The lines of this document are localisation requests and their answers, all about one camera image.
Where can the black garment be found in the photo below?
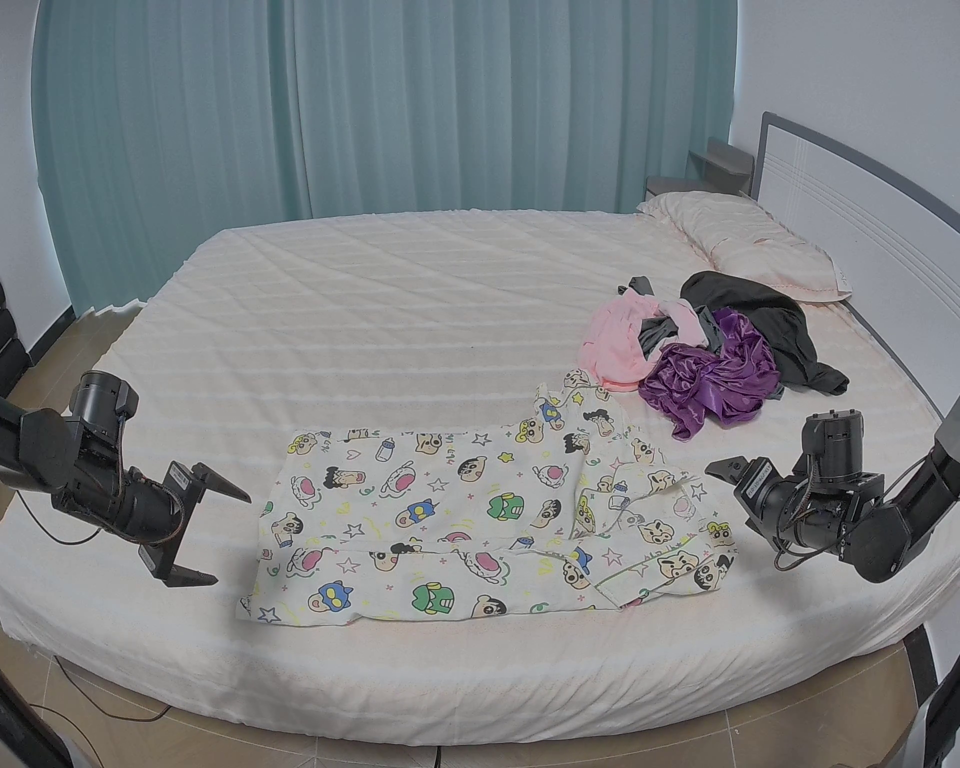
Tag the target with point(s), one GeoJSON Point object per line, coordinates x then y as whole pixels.
{"type": "Point", "coordinates": [780, 322]}

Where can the grey garment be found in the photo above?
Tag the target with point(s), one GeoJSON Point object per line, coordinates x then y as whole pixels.
{"type": "Point", "coordinates": [660, 337]}

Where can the pink garment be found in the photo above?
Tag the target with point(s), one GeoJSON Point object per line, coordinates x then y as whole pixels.
{"type": "Point", "coordinates": [615, 352]}

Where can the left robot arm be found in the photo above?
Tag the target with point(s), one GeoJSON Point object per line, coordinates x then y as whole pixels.
{"type": "Point", "coordinates": [52, 457]}

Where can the purple satin garment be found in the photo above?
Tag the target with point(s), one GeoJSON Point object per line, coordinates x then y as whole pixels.
{"type": "Point", "coordinates": [720, 382]}

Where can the blue-green curtain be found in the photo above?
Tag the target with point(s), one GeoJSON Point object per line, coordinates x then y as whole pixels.
{"type": "Point", "coordinates": [510, 112]}
{"type": "Point", "coordinates": [165, 150]}

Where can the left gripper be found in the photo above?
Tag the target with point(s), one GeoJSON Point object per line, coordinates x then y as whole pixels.
{"type": "Point", "coordinates": [154, 514]}

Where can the dark grey chest of drawers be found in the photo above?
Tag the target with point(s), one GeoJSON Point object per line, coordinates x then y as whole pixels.
{"type": "Point", "coordinates": [11, 337]}

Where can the bed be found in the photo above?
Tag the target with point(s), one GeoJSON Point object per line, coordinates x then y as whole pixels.
{"type": "Point", "coordinates": [375, 300]}

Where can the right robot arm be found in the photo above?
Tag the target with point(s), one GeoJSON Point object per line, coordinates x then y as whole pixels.
{"type": "Point", "coordinates": [877, 540]}

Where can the white printed pyjama top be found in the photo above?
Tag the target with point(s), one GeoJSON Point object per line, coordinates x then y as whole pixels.
{"type": "Point", "coordinates": [450, 540]}

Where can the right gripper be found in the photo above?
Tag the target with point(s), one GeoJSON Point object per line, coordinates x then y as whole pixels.
{"type": "Point", "coordinates": [772, 499]}

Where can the grey bedside table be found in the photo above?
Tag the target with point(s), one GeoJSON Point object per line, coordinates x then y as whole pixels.
{"type": "Point", "coordinates": [720, 161]}

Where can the pale pink pillow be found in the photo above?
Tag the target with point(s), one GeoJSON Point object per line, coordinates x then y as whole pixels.
{"type": "Point", "coordinates": [750, 247]}

